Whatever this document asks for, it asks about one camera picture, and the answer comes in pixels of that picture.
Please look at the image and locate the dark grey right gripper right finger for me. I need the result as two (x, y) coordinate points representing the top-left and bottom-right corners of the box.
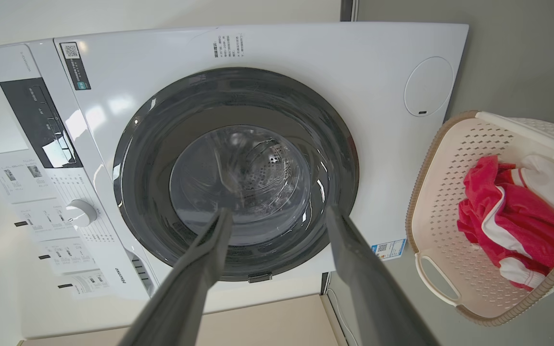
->
(326, 205), (440, 346)

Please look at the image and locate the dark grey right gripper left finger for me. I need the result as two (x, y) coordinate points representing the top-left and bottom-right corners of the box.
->
(117, 208), (234, 346)

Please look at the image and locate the cream perforated laundry basket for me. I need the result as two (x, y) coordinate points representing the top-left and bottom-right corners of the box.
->
(405, 110), (554, 328)

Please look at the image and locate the blue energy label sticker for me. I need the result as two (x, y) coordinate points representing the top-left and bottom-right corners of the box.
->
(371, 238), (407, 261)

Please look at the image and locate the white round program knob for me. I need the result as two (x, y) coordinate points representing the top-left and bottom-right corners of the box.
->
(65, 199), (98, 228)

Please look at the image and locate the dark round washing machine door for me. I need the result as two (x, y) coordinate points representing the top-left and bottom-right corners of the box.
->
(113, 67), (360, 283)

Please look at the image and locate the red and white garment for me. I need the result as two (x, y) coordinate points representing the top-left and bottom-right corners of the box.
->
(457, 154), (554, 292)

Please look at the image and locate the large printed instruction sheet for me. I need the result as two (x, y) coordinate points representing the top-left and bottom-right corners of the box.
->
(0, 149), (55, 196)

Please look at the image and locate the white round filter cover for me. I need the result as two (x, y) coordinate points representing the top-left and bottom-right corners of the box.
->
(403, 56), (454, 118)

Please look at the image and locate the white garment with red trim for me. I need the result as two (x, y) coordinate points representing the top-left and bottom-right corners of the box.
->
(512, 153), (554, 227)

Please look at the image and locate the black washing machine display panel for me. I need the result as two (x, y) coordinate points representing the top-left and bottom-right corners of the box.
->
(0, 77), (84, 169)

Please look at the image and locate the white front-load washing machine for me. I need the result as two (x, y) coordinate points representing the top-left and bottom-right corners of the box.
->
(0, 22), (469, 301)

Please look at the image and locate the black QR code sticker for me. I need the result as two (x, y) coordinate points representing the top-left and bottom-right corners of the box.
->
(59, 42), (92, 91)

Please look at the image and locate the thin white cable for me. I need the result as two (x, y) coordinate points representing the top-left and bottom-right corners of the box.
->
(327, 288), (357, 346)

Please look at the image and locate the dark grey door frame strip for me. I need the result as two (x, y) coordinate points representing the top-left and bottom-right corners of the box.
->
(340, 0), (359, 22)

